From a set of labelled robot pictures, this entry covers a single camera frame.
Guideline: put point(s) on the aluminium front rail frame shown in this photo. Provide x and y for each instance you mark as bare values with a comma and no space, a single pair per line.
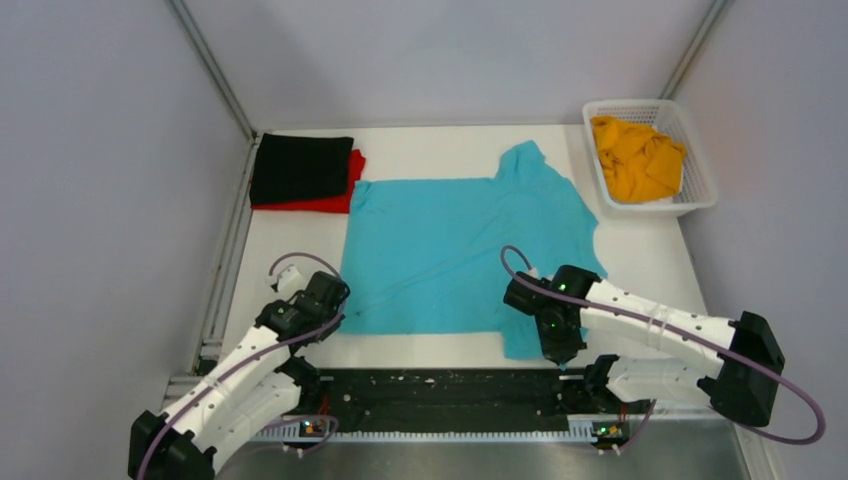
669,441

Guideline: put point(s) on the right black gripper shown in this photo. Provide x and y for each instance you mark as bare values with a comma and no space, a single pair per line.
560,352

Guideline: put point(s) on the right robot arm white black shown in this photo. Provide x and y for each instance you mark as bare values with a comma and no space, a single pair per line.
705,361

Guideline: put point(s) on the turquoise t shirt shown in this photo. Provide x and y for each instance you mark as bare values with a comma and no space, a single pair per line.
423,256

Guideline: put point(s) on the orange t shirt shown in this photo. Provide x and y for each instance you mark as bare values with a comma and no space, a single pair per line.
639,164

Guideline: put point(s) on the folded red t shirt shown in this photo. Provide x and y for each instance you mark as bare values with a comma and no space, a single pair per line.
339,204

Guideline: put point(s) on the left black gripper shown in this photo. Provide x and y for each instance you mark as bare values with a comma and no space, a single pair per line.
325,335

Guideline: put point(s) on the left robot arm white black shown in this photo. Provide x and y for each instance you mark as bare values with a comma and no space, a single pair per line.
258,382

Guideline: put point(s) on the folded black t shirt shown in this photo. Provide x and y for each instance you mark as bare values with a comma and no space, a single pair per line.
296,168

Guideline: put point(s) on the left aluminium side rail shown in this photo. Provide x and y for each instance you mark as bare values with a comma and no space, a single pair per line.
216,308

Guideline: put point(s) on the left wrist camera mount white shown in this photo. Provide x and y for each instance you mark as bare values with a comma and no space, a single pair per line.
287,281

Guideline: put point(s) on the white plastic basket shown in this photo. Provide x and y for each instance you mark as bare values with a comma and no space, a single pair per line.
697,187

